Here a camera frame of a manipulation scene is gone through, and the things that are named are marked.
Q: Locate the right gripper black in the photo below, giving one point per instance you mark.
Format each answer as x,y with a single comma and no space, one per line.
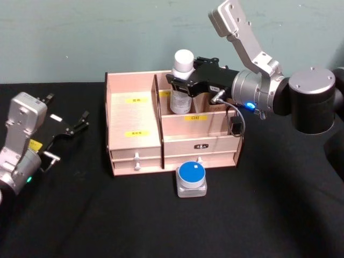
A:
212,78

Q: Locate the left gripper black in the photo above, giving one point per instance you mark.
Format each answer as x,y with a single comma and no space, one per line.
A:
57,127

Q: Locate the white plastic bottle with cap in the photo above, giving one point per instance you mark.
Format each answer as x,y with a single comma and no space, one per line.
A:
180,103

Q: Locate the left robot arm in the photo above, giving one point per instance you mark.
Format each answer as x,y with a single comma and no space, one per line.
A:
18,150

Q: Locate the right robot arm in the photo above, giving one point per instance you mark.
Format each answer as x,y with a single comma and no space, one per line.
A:
309,99

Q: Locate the pale wooden desk organizer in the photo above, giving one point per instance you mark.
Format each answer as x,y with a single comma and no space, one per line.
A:
134,118

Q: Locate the shallow wooden drawer white knob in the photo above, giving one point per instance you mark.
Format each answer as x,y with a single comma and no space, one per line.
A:
123,155
123,168

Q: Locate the wide wooden drawer white knob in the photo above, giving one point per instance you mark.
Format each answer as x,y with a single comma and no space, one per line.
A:
220,158

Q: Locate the blue push button grey base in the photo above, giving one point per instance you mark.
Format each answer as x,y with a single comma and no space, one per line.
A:
192,174

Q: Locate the black table cloth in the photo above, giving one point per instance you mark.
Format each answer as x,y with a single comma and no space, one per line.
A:
107,220

